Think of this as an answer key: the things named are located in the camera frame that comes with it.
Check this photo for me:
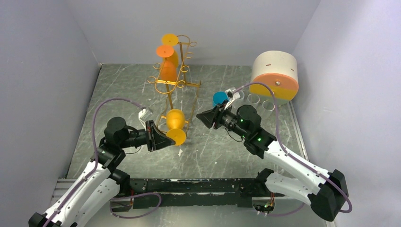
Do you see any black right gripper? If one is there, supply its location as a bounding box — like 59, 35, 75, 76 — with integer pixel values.
196, 99, 249, 139

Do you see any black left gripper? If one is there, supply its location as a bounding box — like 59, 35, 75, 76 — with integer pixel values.
119, 120, 175, 152

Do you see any blue wine glass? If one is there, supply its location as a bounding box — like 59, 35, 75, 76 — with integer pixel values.
212, 91, 229, 107

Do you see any yellow wine glass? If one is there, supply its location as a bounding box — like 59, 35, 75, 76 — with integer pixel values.
161, 34, 178, 68
166, 109, 186, 146

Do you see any clear wine glass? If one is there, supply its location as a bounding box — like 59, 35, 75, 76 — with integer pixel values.
246, 93, 260, 110
233, 90, 244, 107
261, 100, 275, 119

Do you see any gold wire glass rack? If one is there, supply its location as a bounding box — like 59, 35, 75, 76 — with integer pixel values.
147, 35, 201, 123

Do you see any orange wine glass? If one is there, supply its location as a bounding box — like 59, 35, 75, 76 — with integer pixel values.
156, 45, 178, 82

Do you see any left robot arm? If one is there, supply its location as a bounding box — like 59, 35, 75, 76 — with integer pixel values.
28, 117, 175, 227

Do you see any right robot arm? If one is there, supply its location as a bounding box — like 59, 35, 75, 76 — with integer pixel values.
196, 105, 349, 221

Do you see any round beige drawer cabinet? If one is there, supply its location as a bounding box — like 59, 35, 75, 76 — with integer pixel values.
251, 51, 299, 105

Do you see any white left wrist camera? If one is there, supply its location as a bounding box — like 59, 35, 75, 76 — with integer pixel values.
138, 107, 153, 128

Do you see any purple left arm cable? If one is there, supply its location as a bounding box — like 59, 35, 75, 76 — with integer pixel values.
42, 98, 145, 227

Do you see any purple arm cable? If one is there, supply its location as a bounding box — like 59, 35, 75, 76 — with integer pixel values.
42, 98, 145, 227
232, 82, 353, 218

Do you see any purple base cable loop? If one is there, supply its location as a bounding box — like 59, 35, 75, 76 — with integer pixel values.
109, 192, 163, 219

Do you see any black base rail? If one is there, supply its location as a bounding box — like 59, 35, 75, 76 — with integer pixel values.
117, 178, 273, 209

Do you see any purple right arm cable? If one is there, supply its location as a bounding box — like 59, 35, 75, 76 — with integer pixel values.
232, 82, 353, 218

